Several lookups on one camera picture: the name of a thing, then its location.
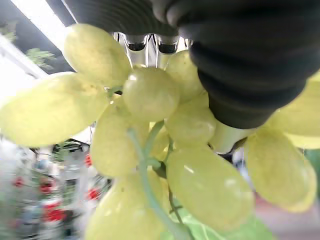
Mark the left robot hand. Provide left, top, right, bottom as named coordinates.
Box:
left=64, top=0, right=320, bottom=154

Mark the green grape bunch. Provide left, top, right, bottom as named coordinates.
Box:
left=0, top=23, right=320, bottom=240

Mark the white ceiling light strip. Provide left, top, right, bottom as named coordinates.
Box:
left=9, top=0, right=76, bottom=55

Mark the green hanging plant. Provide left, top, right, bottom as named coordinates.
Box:
left=24, top=47, right=57, bottom=71

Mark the shelf with red items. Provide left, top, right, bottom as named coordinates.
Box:
left=0, top=138, right=113, bottom=240

